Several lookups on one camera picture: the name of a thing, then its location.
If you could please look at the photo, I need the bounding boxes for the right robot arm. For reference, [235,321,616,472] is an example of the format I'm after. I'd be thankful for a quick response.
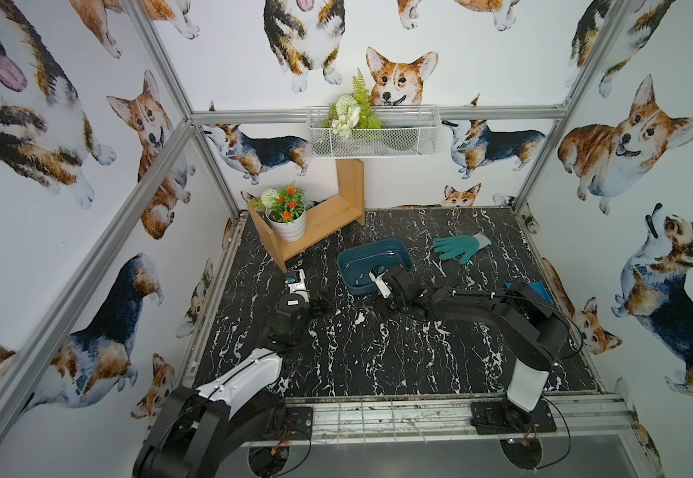
[370,266,572,439]

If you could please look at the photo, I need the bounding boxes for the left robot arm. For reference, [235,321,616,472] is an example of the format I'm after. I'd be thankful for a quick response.
[131,292,332,477]

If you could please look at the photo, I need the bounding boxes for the teal plastic storage box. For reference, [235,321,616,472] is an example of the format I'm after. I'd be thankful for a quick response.
[338,238,413,297]

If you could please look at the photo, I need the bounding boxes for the green work glove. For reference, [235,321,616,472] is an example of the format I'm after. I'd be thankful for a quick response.
[433,233,492,265]

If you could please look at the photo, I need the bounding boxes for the white pot orange flowers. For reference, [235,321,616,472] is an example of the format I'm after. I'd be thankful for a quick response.
[248,183,306,243]

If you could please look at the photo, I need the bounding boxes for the wooden shelf stand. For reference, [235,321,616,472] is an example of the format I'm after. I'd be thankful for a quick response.
[248,159,365,273]

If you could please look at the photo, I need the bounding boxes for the blue plastic dustpan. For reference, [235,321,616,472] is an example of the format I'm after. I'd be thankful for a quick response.
[529,282,553,305]

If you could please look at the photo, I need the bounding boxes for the artificial fern white flowers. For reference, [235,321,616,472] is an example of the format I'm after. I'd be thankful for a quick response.
[322,70,382,139]

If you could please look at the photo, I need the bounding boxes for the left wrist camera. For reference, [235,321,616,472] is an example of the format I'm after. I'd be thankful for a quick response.
[285,269,310,303]

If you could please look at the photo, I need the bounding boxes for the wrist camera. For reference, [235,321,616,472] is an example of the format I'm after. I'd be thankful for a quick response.
[369,269,392,299]
[285,269,310,303]

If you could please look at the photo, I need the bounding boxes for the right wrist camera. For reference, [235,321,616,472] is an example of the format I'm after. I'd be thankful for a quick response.
[369,269,392,299]

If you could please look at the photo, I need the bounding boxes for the white wire basket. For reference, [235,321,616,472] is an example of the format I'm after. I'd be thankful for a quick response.
[306,106,441,159]

